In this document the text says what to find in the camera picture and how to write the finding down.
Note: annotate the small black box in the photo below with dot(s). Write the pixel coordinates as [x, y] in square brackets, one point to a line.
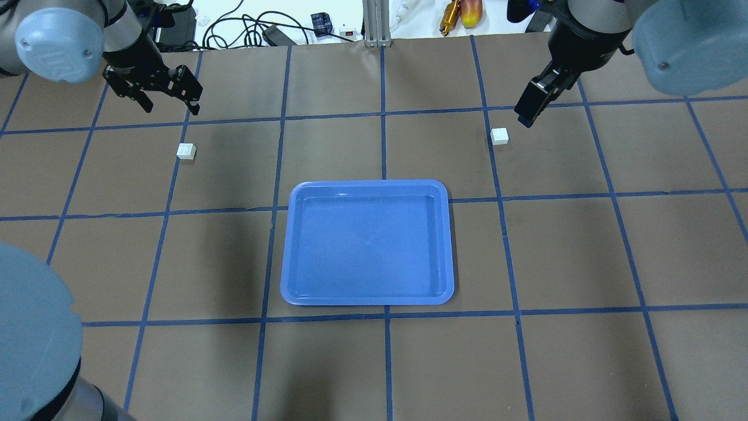
[322, 24]

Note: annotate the aluminium frame post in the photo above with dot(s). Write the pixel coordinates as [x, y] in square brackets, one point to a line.
[376, 24]

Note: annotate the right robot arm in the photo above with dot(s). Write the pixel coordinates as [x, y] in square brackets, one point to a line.
[683, 47]

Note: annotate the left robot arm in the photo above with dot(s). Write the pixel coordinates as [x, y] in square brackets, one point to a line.
[68, 41]

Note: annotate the blue plastic tray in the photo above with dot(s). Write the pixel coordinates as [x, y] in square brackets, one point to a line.
[368, 243]

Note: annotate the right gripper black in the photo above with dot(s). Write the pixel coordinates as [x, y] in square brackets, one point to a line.
[565, 48]

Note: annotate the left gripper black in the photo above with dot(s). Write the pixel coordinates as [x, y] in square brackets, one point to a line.
[133, 60]

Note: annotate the toy mango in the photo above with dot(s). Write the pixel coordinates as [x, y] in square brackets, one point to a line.
[471, 13]

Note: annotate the black power adapter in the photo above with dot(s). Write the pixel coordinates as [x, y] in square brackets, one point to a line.
[275, 37]

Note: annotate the white block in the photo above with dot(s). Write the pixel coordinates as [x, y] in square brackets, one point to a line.
[499, 136]
[186, 151]

